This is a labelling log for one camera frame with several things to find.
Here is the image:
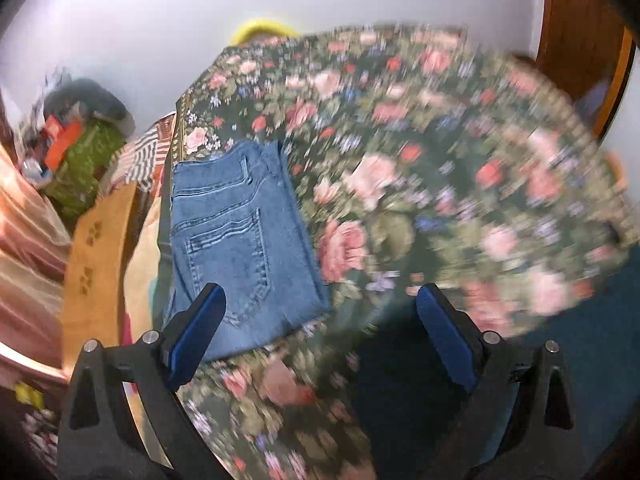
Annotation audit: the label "dark teal fleece pants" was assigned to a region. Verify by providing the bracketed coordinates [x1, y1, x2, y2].
[352, 255, 639, 479]

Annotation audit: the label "wooden lap desk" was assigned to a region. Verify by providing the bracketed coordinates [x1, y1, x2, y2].
[61, 183, 139, 375]

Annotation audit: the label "pink orange curtain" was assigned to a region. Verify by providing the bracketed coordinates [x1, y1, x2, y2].
[1, 151, 70, 368]

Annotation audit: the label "orange box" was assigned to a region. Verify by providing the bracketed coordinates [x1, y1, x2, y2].
[44, 116, 84, 171]

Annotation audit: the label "floral green bedspread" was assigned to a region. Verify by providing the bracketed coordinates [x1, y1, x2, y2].
[162, 25, 639, 479]

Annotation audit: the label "green patterned storage bag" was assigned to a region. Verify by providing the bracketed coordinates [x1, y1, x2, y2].
[42, 118, 125, 233]

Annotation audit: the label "folded blue denim jeans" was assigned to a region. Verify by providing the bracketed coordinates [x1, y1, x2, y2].
[165, 141, 330, 361]

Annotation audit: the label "grey neck pillow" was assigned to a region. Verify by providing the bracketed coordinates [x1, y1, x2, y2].
[43, 78, 128, 125]

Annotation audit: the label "striped patchwork quilt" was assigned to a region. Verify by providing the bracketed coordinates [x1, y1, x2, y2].
[98, 113, 176, 198]

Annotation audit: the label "brown wooden door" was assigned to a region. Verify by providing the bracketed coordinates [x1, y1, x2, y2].
[536, 0, 636, 142]

